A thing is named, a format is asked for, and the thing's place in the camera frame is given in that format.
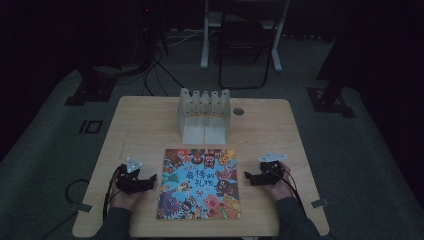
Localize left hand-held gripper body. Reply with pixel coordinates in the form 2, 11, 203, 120
114, 157, 152, 196

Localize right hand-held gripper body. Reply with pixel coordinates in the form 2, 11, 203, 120
251, 152, 288, 187

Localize colourful picture book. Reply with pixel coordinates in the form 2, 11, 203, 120
156, 148, 242, 221

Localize translucent plastic book rack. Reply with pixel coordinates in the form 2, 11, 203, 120
176, 87, 232, 146

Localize person's left hand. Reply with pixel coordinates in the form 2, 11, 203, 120
109, 181, 143, 212

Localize person's right hand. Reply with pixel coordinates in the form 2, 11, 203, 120
262, 162, 296, 203

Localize grey tape piece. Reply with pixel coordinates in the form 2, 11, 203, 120
70, 203, 94, 214
311, 198, 330, 209

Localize black stand base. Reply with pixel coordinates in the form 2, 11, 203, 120
306, 85, 357, 119
64, 65, 118, 107

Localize black folding chair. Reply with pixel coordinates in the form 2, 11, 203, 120
217, 0, 274, 91

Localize dark equipment rack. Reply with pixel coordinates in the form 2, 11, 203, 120
132, 0, 169, 69

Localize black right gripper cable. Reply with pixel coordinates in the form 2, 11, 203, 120
273, 169, 305, 214

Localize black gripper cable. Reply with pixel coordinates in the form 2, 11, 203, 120
102, 165, 122, 222
273, 169, 305, 214

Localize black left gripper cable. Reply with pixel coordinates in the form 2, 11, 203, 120
102, 165, 122, 222

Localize black floor cable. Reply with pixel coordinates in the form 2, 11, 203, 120
39, 178, 91, 240

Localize black cable bundle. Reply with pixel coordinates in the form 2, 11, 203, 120
142, 46, 185, 98

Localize white desk frame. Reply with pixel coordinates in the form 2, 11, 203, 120
200, 0, 290, 73

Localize white floor cable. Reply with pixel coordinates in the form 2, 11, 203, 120
155, 29, 205, 48

